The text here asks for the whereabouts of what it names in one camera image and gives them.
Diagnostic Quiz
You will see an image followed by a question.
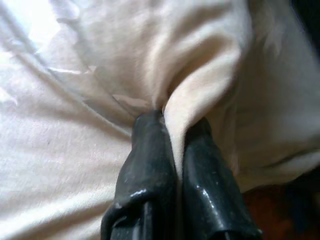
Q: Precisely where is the large grey floral pillow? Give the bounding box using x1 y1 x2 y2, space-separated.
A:
0 0 320 240

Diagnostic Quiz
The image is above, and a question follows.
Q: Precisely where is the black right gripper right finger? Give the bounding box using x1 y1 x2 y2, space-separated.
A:
182 117 263 240

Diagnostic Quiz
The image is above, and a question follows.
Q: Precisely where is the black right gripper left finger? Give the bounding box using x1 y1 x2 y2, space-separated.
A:
101 111 181 240

